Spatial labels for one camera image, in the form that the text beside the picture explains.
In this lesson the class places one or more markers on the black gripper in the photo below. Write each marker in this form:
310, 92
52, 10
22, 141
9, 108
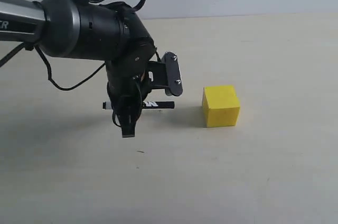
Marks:
131, 77

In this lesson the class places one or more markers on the black and white whiteboard marker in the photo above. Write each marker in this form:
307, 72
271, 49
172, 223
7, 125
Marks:
146, 105

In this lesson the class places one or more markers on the yellow foam cube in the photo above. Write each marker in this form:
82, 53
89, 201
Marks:
220, 106

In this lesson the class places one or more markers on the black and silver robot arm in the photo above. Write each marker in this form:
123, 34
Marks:
80, 29

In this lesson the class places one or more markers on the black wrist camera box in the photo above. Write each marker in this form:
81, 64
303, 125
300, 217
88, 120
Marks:
174, 82

